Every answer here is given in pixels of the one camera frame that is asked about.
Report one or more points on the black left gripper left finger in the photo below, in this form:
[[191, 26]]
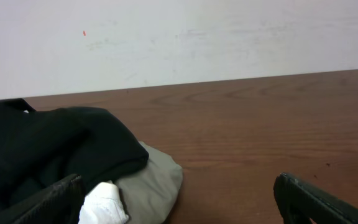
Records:
[[61, 202]]

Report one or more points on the white folded garment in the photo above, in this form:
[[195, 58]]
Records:
[[103, 205]]

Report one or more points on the black folded garment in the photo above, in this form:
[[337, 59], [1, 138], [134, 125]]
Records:
[[39, 148]]

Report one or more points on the grey folded garment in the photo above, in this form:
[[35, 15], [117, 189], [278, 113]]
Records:
[[150, 194]]

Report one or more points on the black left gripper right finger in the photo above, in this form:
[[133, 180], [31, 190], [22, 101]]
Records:
[[299, 202]]

